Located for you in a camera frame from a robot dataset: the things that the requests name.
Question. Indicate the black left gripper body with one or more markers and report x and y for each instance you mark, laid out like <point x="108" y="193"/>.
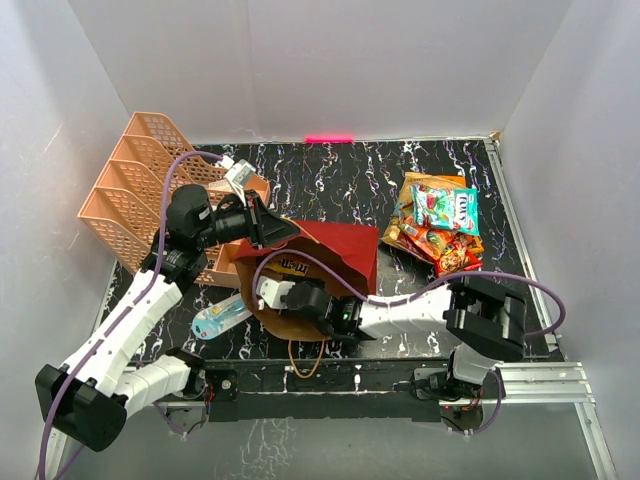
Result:
<point x="230" y="225"/>

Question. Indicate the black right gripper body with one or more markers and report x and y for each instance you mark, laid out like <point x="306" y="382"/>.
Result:
<point x="314" y="282"/>

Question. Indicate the yellow candy pack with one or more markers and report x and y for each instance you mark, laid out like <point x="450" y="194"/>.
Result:
<point x="288" y="264"/>

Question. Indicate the red brown paper bag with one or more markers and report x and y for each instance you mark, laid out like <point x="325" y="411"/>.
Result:
<point x="339" y="255"/>

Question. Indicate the red doritos chip bag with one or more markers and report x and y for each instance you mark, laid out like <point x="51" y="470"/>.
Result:
<point x="405" y="242"/>

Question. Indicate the orange candy bag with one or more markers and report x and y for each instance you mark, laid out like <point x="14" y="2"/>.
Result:
<point x="433" y="242"/>

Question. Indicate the red skittles candy bag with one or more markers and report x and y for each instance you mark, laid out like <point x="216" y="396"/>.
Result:
<point x="457" y="258"/>

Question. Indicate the gold teal kettle chips bag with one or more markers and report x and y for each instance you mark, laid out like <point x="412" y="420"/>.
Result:
<point x="398" y="209"/>

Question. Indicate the green white candy box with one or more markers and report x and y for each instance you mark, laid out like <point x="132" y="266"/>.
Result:
<point x="452" y="209"/>

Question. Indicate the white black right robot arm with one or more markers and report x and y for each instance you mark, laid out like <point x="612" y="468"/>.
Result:
<point x="487" y="319"/>

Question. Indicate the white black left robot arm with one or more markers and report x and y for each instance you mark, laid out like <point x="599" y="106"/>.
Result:
<point x="91" y="395"/>

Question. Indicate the blue white packaged item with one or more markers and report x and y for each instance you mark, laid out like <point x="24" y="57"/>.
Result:
<point x="217" y="319"/>

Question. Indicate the pink tape strip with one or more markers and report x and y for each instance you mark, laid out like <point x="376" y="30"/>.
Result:
<point x="327" y="138"/>

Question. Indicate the peach plastic file organizer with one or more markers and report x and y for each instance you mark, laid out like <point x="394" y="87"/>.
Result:
<point x="123" y="207"/>

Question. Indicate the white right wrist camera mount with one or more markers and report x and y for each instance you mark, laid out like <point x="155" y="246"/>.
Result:
<point x="271" y="293"/>

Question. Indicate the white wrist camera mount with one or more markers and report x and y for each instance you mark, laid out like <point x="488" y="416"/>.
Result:
<point x="238" y="174"/>
<point x="271" y="293"/>

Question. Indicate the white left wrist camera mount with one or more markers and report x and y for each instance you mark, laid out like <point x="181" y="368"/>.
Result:
<point x="238" y="174"/>

